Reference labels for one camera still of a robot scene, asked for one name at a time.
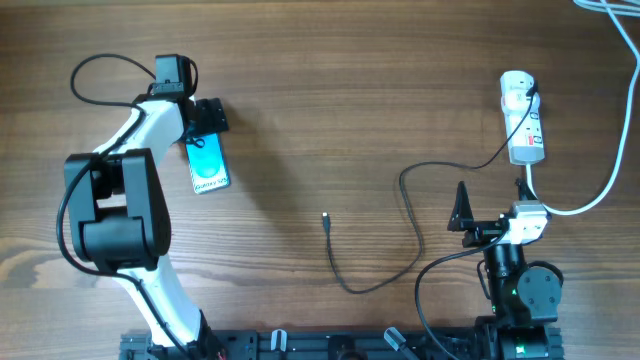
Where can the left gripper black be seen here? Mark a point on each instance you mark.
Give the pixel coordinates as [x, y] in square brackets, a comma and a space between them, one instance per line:
[213, 117]

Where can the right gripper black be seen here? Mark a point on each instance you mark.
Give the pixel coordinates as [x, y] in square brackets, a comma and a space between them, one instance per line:
[482, 231]

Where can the Galaxy S25 smartphone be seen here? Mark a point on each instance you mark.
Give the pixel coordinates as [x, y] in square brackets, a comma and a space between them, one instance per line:
[207, 164]

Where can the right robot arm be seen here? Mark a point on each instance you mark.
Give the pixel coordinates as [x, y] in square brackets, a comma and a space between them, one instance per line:
[524, 295]

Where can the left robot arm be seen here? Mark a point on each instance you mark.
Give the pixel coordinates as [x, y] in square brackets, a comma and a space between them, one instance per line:
[113, 220]

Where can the white USB charger plug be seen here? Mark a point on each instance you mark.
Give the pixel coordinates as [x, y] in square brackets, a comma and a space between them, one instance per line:
[520, 100]

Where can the white power strip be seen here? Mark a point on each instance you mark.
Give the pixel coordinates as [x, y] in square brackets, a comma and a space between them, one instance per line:
[523, 131]

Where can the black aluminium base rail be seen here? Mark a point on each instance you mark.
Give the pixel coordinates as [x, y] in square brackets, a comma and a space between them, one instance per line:
[340, 345]

